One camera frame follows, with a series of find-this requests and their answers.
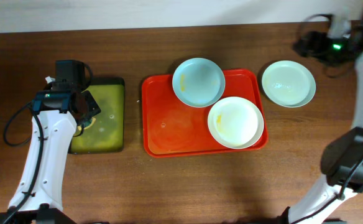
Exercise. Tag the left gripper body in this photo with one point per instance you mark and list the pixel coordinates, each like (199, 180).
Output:
(91, 108)

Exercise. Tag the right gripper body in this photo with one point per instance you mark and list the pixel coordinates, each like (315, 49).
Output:
(321, 46)

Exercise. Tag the green and yellow sponge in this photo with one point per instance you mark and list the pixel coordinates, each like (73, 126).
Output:
(87, 124)

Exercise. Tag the light green plate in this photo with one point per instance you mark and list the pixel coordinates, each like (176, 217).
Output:
(288, 84)

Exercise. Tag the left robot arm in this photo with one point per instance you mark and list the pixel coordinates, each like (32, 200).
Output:
(55, 118)

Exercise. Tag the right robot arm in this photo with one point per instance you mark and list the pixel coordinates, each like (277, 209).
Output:
(342, 160)

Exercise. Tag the black tray with soapy water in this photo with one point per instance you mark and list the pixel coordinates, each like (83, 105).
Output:
(107, 133)

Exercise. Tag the red plastic tray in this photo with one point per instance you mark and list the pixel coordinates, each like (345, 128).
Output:
(172, 128)

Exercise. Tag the cream white plate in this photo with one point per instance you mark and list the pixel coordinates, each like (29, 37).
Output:
(235, 122)

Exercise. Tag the light blue plate at back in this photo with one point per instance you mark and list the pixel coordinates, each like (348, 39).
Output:
(198, 82)

